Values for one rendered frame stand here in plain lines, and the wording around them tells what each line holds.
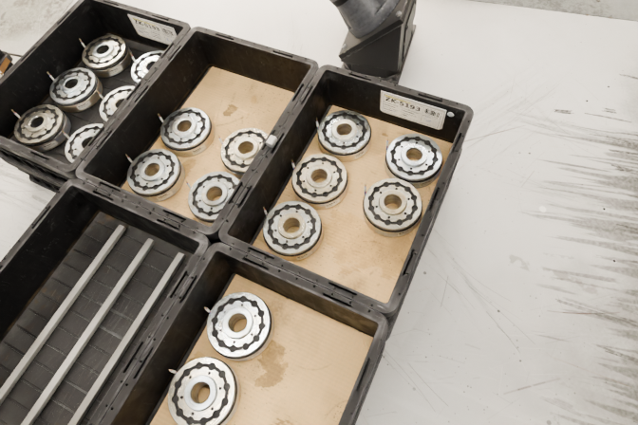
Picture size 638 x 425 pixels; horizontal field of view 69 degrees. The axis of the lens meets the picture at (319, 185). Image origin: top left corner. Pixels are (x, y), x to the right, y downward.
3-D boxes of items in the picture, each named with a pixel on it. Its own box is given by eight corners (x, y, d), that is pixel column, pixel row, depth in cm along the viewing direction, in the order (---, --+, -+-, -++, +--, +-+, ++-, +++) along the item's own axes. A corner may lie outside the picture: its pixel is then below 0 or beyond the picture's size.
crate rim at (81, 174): (197, 32, 100) (194, 24, 98) (323, 70, 92) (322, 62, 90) (78, 181, 84) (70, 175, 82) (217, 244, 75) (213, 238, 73)
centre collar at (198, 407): (199, 368, 71) (197, 367, 70) (224, 387, 69) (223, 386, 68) (178, 398, 69) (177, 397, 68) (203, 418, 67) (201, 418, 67)
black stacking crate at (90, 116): (110, 33, 117) (86, -6, 107) (209, 64, 108) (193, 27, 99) (-3, 157, 100) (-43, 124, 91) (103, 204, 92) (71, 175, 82)
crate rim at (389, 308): (323, 70, 92) (322, 62, 90) (474, 116, 83) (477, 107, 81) (217, 244, 75) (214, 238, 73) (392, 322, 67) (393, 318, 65)
